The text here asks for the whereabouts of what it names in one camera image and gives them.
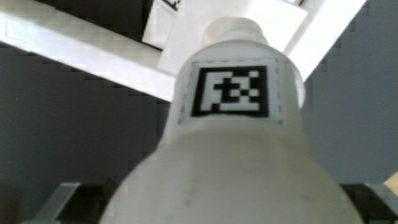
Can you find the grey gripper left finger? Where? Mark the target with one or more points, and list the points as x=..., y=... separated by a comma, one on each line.
x=48, y=214

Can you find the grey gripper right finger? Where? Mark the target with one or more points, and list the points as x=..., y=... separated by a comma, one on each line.
x=380, y=205

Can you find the white lamp bulb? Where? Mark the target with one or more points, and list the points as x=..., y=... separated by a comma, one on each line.
x=231, y=173

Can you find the white lamp base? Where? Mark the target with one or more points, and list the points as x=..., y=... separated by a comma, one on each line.
x=180, y=18

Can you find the white right rail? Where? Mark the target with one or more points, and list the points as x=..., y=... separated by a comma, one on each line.
x=329, y=15

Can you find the white rail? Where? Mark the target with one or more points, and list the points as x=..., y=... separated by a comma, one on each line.
x=329, y=15
x=61, y=37

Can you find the white front rail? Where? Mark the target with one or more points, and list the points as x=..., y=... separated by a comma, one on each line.
x=61, y=37

